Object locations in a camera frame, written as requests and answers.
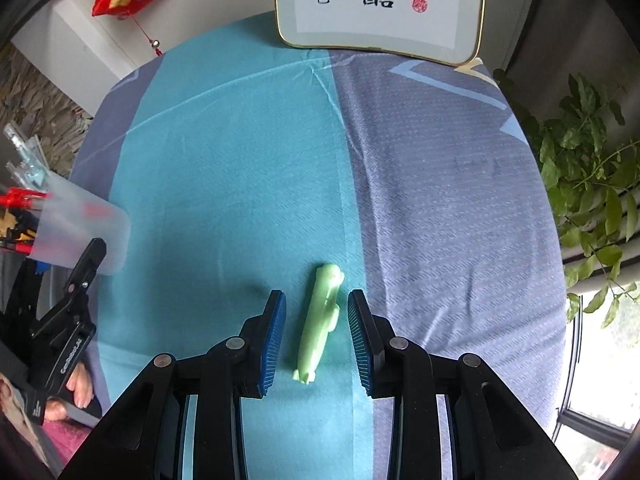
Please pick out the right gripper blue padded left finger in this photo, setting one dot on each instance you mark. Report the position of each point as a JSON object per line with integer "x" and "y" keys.
{"x": 263, "y": 336}

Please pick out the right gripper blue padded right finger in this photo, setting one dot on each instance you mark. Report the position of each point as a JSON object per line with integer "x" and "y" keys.
{"x": 370, "y": 336}

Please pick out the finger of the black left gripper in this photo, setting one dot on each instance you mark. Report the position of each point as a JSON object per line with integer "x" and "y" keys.
{"x": 85, "y": 269}

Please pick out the pale green correction tape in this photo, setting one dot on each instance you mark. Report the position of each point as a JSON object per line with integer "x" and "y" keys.
{"x": 321, "y": 319}

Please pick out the red pen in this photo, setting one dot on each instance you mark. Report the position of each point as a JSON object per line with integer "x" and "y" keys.
{"x": 16, "y": 247}

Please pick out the frosted translucent plastic cup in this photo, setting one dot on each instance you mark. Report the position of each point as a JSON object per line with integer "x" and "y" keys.
{"x": 70, "y": 218}

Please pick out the red utility knife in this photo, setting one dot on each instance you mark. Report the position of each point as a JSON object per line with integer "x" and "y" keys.
{"x": 23, "y": 198}

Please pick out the clear capped gel pen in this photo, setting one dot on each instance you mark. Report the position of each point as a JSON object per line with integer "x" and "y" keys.
{"x": 28, "y": 150}

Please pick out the blue clear gel pen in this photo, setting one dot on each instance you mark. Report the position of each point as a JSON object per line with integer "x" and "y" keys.
{"x": 34, "y": 177}

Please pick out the pink sleeved forearm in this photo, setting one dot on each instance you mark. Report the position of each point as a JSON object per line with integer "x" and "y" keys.
{"x": 67, "y": 436}

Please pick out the person's left hand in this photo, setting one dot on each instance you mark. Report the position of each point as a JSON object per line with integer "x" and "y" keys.
{"x": 80, "y": 386}

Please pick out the yellow black pen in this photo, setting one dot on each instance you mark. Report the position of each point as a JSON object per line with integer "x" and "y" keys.
{"x": 14, "y": 230}

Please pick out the teal and grey tablecloth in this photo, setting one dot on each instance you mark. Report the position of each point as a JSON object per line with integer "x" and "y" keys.
{"x": 244, "y": 165}

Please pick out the tall stack of books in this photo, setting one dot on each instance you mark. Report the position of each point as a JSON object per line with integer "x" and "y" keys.
{"x": 40, "y": 108}

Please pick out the green potted plant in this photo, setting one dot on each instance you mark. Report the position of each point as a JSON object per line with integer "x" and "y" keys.
{"x": 593, "y": 190}

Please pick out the framed calligraphy sign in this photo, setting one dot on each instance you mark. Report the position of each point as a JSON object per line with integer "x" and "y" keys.
{"x": 443, "y": 31}

